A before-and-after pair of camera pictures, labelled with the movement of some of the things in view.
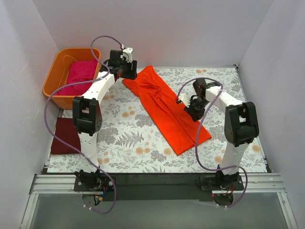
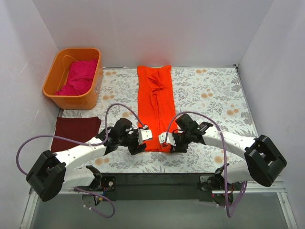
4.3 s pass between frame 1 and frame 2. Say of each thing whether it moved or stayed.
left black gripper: moved
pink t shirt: stayed
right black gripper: moved
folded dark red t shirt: stayed
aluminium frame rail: stayed
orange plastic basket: stayed
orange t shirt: moved
